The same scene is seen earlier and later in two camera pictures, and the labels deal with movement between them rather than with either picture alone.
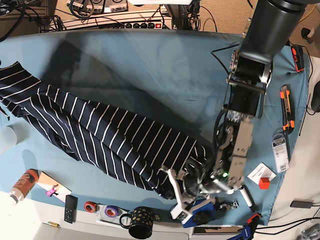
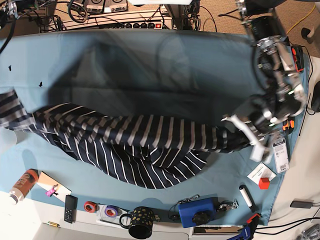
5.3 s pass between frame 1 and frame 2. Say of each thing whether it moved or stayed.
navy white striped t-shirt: moved
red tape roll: stayed
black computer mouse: stayed
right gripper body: moved
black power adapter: stayed
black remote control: stayed
